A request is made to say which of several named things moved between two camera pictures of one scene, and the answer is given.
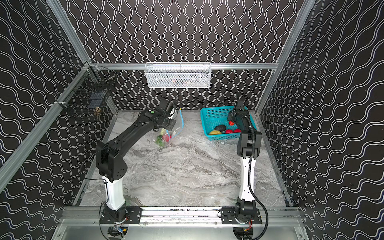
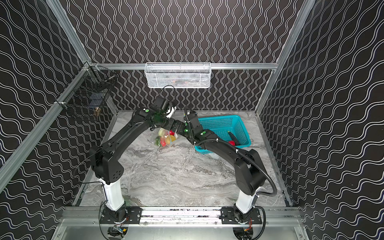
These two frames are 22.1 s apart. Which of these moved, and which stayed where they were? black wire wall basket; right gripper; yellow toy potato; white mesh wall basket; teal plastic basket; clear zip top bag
Moved: clear zip top bag; right gripper; teal plastic basket; yellow toy potato
Stayed: black wire wall basket; white mesh wall basket
